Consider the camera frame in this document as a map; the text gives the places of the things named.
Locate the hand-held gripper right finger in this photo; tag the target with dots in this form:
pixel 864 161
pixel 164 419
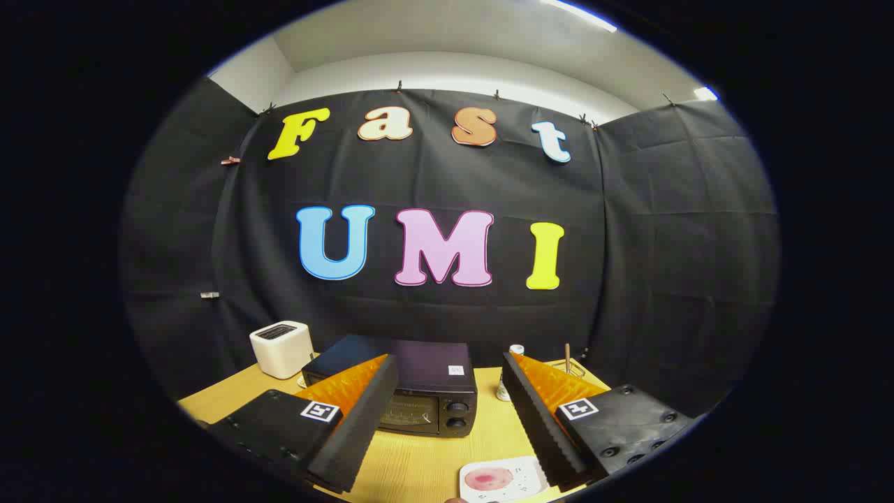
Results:
pixel 538 419

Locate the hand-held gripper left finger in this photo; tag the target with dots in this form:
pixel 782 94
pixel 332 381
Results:
pixel 363 419

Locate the toaster oven glass door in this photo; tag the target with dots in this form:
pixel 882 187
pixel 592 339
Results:
pixel 412 416

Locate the white square plate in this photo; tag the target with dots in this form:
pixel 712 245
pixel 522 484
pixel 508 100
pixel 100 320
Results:
pixel 522 478

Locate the pink meat slice food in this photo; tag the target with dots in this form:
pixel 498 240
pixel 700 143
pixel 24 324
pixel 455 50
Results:
pixel 489 479

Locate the black toaster oven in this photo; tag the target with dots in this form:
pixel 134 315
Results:
pixel 426 363

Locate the white pop-up toaster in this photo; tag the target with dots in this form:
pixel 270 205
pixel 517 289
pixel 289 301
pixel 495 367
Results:
pixel 279 353

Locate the small white-capped bottle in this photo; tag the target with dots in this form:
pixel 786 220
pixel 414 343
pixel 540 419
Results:
pixel 502 392

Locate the small white dish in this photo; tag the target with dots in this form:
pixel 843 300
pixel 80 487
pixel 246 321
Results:
pixel 302 381

